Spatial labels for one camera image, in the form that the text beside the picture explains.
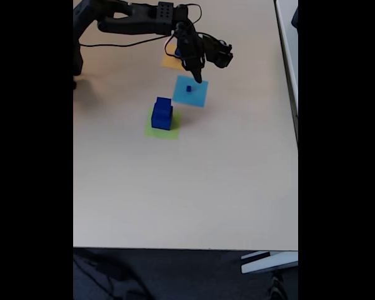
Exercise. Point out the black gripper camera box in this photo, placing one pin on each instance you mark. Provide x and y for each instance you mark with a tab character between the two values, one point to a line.
220	54

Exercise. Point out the blue paper square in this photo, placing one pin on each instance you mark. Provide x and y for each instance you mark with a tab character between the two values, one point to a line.
181	97

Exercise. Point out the orange paper square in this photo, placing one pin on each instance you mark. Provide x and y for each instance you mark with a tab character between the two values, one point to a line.
168	62

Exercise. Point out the green paper square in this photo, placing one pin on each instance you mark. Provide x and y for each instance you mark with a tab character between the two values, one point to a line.
162	134

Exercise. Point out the white table foot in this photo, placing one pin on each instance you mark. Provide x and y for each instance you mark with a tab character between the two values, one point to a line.
268	264

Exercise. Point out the dark object on desk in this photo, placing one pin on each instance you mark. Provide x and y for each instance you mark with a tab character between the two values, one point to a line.
295	17

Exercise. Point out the large blue cube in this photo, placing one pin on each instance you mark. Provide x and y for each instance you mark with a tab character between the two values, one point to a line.
161	122

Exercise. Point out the medium blue cube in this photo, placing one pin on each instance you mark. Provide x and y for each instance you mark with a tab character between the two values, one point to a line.
163	104

